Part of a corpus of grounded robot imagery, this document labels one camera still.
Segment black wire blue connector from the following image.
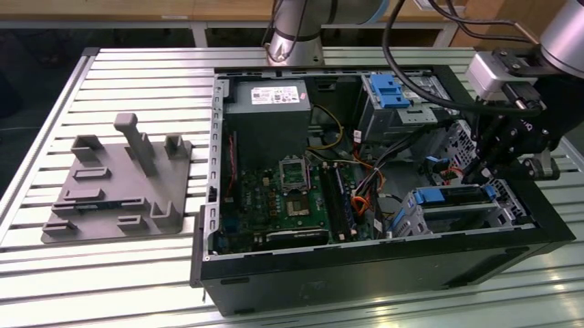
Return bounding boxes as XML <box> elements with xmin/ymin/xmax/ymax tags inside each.
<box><xmin>425</xmin><ymin>155</ymin><xmax>448</xmax><ymax>176</ymax></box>

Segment hard disk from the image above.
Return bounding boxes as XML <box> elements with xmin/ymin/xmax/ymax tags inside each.
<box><xmin>411</xmin><ymin>184</ymin><xmax>499</xmax><ymax>208</ymax></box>

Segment silver metal disk bay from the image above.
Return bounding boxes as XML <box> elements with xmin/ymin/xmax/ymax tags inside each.
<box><xmin>395</xmin><ymin>179</ymin><xmax>535</xmax><ymax>238</ymax></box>

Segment black RAM slot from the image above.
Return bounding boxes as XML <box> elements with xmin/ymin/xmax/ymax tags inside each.
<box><xmin>326</xmin><ymin>163</ymin><xmax>353</xmax><ymax>240</ymax></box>
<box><xmin>318</xmin><ymin>162</ymin><xmax>344</xmax><ymax>242</ymax></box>

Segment silver metal drive cage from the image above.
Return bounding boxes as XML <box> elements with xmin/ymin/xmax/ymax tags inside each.
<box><xmin>358</xmin><ymin>72</ymin><xmax>457</xmax><ymax>138</ymax></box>

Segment blue drive cage latch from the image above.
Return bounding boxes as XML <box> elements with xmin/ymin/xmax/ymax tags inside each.
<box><xmin>371</xmin><ymin>74</ymin><xmax>411</xmax><ymax>109</ymax></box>

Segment CPU socket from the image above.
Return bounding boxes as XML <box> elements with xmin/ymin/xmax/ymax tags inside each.
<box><xmin>278</xmin><ymin>155</ymin><xmax>313</xmax><ymax>194</ymax></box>

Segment bare chipset chip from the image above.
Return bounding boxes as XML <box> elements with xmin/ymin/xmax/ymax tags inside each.
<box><xmin>285</xmin><ymin>197</ymin><xmax>317</xmax><ymax>219</ymax></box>

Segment black PC case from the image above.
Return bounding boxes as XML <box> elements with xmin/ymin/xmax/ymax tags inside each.
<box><xmin>189</xmin><ymin>63</ymin><xmax>578</xmax><ymax>317</ymax></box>

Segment dark grey power supply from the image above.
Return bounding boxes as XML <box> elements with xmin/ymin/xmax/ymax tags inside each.
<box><xmin>224</xmin><ymin>78</ymin><xmax>314</xmax><ymax>172</ymax></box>

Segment black graphics card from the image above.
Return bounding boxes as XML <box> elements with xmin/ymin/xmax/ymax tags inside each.
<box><xmin>264</xmin><ymin>227</ymin><xmax>330</xmax><ymax>249</ymax></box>

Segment green motherboard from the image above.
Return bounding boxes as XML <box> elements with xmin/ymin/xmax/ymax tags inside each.
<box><xmin>218</xmin><ymin>150</ymin><xmax>380</xmax><ymax>256</ymax></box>

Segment grey parts rack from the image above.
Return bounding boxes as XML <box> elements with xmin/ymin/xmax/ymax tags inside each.
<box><xmin>40</xmin><ymin>112</ymin><xmax>195</xmax><ymax>245</ymax></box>

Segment green RAM stick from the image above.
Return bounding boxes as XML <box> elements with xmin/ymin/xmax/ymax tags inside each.
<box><xmin>75</xmin><ymin>202</ymin><xmax>151</xmax><ymax>211</ymax></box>

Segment small grey wrist camera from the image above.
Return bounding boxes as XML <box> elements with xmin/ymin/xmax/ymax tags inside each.
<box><xmin>523</xmin><ymin>154</ymin><xmax>562</xmax><ymax>181</ymax></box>

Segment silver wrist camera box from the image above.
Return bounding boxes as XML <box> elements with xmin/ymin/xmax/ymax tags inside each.
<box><xmin>465</xmin><ymin>53</ymin><xmax>540</xmax><ymax>100</ymax></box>

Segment black wire bundle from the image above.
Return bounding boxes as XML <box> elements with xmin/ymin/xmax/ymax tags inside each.
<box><xmin>353</xmin><ymin>131</ymin><xmax>439</xmax><ymax>206</ymax></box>

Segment thin dark cable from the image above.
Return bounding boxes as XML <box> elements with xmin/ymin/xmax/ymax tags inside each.
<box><xmin>428</xmin><ymin>0</ymin><xmax>540</xmax><ymax>45</ymax></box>

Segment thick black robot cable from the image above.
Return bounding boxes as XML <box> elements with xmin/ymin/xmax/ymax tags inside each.
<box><xmin>381</xmin><ymin>0</ymin><xmax>547</xmax><ymax>115</ymax></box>

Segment yellow black power wires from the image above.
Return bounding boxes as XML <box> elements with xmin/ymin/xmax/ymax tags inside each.
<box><xmin>305</xmin><ymin>104</ymin><xmax>349</xmax><ymax>156</ymax></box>

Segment orange wire bundle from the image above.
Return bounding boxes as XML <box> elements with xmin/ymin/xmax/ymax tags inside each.
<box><xmin>352</xmin><ymin>193</ymin><xmax>372</xmax><ymax>218</ymax></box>

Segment wooden desk white frame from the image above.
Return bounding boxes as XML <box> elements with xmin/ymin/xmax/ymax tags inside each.
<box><xmin>0</xmin><ymin>0</ymin><xmax>476</xmax><ymax>49</ymax></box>

